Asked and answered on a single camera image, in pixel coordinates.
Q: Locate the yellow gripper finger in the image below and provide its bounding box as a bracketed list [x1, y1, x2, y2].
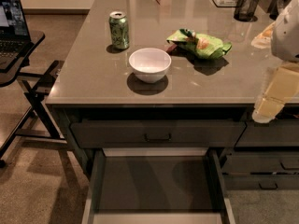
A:
[252, 62, 299, 123]

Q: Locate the green rice chip bag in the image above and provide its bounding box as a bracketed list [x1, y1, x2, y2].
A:
[166, 28, 232, 60]

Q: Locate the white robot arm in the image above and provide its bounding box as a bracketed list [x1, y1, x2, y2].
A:
[252, 0, 299, 123]

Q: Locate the right top drawer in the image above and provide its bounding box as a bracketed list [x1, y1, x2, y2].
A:
[236, 119, 299, 147]

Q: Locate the right middle drawer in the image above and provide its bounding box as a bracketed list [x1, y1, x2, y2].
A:
[222, 152, 299, 175]

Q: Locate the right bottom drawer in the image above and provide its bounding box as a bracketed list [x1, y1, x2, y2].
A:
[224, 175, 299, 190]

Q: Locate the open middle drawer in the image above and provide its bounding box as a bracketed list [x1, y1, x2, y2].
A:
[81, 149, 236, 224]

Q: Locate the closed top drawer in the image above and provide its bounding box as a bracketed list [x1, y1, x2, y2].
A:
[70, 120, 246, 148]

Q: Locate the white bowl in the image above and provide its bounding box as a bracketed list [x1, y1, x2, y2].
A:
[129, 48, 172, 83]

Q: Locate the green soda can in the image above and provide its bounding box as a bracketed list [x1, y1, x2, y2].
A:
[109, 11, 130, 49]

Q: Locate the black laptop stand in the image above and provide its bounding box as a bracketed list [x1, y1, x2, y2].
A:
[0, 31, 64, 168]

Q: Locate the black laptop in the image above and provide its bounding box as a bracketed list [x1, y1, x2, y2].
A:
[0, 0, 33, 72]

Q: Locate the black top drawer handle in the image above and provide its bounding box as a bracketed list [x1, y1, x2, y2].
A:
[144, 133, 172, 143]

